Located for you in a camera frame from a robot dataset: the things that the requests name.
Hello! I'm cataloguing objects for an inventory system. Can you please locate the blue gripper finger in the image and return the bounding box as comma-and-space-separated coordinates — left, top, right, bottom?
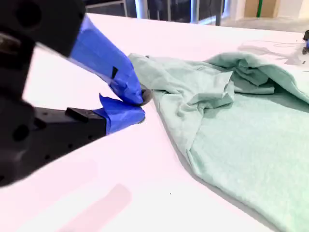
33, 93, 146, 171
0, 0, 153, 106

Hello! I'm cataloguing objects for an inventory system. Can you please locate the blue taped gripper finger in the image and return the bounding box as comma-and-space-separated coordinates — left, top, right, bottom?
302, 29, 309, 54

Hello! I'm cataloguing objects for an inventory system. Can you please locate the pale green T-shirt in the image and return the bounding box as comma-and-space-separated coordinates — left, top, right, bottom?
127, 52, 309, 232

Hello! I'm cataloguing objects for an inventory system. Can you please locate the wooden panel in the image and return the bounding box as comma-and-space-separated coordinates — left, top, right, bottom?
244, 0, 281, 18

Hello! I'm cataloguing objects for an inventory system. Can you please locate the thin grey wire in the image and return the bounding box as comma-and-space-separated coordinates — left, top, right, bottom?
271, 40, 305, 47

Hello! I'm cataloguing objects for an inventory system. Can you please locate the grey metal frame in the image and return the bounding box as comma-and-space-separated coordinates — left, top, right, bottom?
86, 0, 128, 17

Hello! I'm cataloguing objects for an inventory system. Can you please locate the light grey post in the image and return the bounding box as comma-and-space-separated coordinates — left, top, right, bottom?
135, 0, 148, 20
190, 0, 200, 24

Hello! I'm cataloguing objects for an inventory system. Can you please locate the dark grey metal post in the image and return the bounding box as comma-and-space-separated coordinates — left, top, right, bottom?
215, 0, 222, 26

